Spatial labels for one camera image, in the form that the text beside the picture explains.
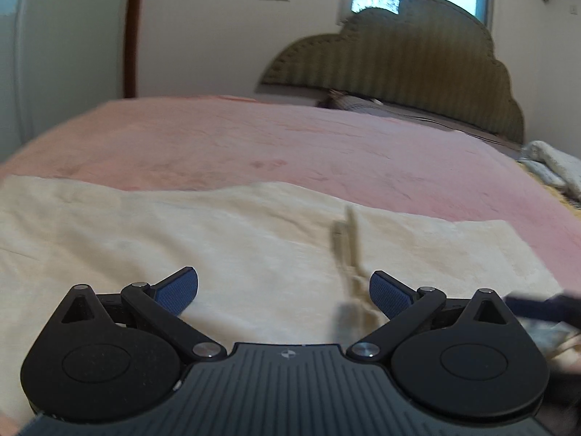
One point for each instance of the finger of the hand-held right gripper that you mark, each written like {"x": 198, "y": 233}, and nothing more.
{"x": 544, "y": 306}

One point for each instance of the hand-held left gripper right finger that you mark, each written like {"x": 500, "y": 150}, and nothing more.
{"x": 390, "y": 293}

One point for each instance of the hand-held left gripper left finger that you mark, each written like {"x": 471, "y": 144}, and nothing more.
{"x": 179, "y": 288}

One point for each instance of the cream white pants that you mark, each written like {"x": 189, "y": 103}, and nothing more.
{"x": 249, "y": 245}

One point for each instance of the yellow cloth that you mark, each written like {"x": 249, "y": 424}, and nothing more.
{"x": 567, "y": 197}

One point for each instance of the white knit cloth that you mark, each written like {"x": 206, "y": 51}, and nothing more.
{"x": 551, "y": 161}

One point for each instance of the pink blanket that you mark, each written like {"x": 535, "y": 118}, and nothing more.
{"x": 295, "y": 145}

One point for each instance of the grey striped pillow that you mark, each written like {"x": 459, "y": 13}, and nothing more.
{"x": 454, "y": 122}

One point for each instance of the dark patterned pillow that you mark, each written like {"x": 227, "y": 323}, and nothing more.
{"x": 354, "y": 101}

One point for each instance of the olive padded headboard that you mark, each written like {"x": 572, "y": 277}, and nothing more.
{"x": 399, "y": 50}

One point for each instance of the floral glass wardrobe door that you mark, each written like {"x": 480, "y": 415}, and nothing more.
{"x": 63, "y": 45}

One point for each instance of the brown wooden frame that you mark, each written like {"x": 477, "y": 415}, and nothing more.
{"x": 135, "y": 32}

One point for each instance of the white wall switch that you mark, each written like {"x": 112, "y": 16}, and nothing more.
{"x": 573, "y": 8}

